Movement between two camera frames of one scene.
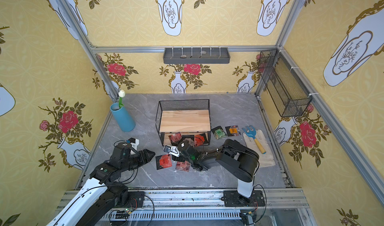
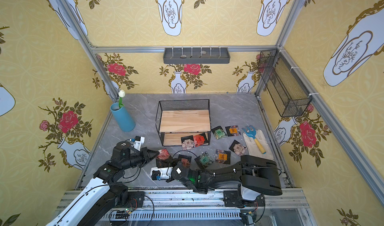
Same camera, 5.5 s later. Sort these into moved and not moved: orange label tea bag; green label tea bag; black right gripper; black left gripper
Moved: black right gripper
Not moved: orange label tea bag; green label tea bag; black left gripper
